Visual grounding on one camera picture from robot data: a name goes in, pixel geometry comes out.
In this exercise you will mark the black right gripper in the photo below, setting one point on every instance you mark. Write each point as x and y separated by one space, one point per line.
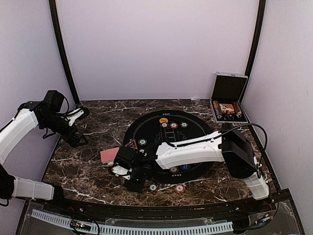
135 187

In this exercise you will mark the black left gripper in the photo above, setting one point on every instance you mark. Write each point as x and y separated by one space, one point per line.
73 143

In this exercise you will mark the green chip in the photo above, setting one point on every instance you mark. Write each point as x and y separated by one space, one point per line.
184 125
142 142

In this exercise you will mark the red backed card deck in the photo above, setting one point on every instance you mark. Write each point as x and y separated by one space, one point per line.
108 155

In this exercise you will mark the red yellow poker chip stack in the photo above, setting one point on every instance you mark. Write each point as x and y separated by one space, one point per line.
179 188

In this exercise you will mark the orange big blind button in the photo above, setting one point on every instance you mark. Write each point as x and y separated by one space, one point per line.
163 120

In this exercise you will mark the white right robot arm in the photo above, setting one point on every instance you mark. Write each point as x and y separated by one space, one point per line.
228 145

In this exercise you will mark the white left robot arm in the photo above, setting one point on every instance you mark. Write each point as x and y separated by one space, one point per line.
16 134

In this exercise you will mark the black red poker chip stack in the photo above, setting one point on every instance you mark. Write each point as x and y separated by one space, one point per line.
153 187

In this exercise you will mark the red triangle all-in marker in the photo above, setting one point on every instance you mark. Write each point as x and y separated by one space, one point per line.
131 144

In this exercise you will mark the round black poker mat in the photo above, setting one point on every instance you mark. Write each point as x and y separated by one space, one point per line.
149 128

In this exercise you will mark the blue small blind button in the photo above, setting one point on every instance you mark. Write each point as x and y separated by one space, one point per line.
185 167

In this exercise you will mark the purple and orange chip roll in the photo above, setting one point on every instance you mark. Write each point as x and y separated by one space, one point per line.
217 109

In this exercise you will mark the boxed card deck in case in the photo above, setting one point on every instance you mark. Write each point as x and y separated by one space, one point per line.
227 109

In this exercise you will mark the brown chip roll in case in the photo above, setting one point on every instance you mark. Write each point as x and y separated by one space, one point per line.
237 109

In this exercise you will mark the aluminium poker case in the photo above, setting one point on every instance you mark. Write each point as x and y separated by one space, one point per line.
229 88

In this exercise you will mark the white slotted cable duct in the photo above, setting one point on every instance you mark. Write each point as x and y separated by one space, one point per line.
134 227

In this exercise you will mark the black left frame post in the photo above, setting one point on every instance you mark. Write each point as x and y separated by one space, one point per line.
62 50

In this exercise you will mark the black corner frame post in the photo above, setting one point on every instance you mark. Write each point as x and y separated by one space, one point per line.
256 37

